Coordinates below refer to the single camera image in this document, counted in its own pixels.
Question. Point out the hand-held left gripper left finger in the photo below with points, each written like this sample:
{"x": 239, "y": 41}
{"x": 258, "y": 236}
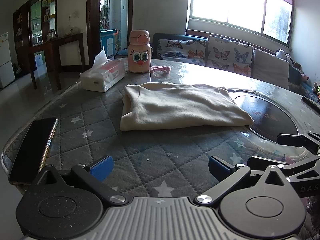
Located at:
{"x": 102, "y": 168}

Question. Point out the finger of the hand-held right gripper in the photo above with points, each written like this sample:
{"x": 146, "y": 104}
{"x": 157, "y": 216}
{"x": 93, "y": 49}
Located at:
{"x": 292, "y": 139}
{"x": 268, "y": 160}

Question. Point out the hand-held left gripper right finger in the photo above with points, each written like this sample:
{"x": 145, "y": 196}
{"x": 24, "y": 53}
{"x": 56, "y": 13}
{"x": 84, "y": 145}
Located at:
{"x": 219, "y": 168}

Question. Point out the cream fleece pants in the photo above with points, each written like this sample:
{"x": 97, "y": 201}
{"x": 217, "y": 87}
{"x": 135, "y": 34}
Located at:
{"x": 180, "y": 105}

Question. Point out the hanging clothes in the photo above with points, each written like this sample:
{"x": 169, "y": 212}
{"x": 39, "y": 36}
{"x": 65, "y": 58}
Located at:
{"x": 104, "y": 15}

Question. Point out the round black table hotplate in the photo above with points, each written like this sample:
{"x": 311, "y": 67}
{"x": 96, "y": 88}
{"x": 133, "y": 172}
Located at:
{"x": 265, "y": 115}

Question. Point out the black remote control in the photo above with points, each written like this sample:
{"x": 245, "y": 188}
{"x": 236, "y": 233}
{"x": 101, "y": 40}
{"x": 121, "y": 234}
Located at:
{"x": 311, "y": 102}

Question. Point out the green and orange plush toy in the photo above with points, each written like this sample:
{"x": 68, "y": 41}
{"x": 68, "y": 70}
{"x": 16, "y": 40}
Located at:
{"x": 317, "y": 88}

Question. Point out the pink plush toy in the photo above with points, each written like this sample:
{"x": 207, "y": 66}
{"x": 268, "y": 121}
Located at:
{"x": 303, "y": 77}

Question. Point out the black smartphone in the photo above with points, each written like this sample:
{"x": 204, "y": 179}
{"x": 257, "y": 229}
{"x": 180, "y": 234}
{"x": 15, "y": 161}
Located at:
{"x": 31, "y": 150}

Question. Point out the plain grey cushion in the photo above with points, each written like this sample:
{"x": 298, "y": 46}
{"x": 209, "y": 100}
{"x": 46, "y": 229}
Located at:
{"x": 270, "y": 68}

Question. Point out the white plush toy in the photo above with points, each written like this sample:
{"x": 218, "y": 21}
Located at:
{"x": 283, "y": 55}

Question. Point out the white tissue pack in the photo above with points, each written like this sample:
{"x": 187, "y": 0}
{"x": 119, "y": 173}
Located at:
{"x": 105, "y": 76}

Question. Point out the butterfly print cushion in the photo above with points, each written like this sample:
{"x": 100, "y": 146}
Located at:
{"x": 230, "y": 55}
{"x": 180, "y": 51}

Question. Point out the blue chair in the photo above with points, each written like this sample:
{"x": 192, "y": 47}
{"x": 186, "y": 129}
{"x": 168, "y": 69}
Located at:
{"x": 122, "y": 53}

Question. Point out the pink cartoon face bottle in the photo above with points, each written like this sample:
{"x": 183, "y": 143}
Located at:
{"x": 139, "y": 55}

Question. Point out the blue storage cabinet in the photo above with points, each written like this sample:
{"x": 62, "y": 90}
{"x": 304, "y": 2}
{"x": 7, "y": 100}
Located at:
{"x": 108, "y": 41}

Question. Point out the dark blue sofa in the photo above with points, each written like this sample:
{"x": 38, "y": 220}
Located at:
{"x": 156, "y": 42}

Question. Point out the white refrigerator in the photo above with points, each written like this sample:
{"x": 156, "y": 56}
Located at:
{"x": 6, "y": 60}

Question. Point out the window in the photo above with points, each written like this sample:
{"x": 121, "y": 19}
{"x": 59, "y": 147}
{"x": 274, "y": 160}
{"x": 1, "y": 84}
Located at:
{"x": 225, "y": 2}

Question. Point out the dark wooden display cabinet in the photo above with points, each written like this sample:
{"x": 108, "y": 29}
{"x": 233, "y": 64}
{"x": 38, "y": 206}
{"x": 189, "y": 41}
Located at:
{"x": 25, "y": 17}

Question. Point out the dark wooden door frame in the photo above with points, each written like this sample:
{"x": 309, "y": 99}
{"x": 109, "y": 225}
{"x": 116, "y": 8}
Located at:
{"x": 93, "y": 17}

